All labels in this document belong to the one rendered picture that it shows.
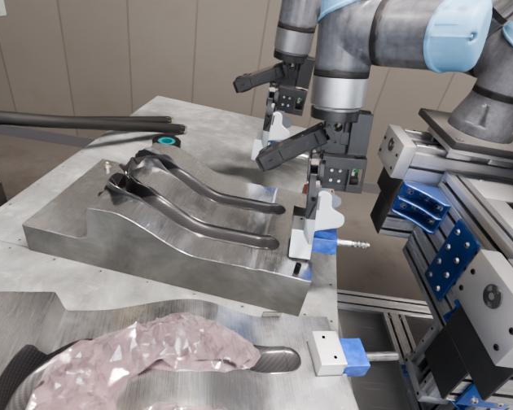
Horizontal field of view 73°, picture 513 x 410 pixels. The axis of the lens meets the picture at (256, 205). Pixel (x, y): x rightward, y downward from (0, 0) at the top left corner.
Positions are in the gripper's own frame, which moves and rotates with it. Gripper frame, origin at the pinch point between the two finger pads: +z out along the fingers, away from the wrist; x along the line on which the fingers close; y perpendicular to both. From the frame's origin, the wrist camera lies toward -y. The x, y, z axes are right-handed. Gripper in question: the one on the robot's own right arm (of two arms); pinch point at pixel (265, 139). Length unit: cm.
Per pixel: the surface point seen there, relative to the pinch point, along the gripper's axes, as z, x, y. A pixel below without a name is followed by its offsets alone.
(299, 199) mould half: 6.0, -13.1, 10.6
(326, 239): 1.0, -30.9, 15.2
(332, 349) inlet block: 7, -47, 18
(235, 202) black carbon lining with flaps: 7.0, -17.8, -2.2
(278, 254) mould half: 6.0, -31.5, 8.2
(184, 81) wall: 36, 142, -69
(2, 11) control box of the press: -14, 12, -73
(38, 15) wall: 12, 130, -155
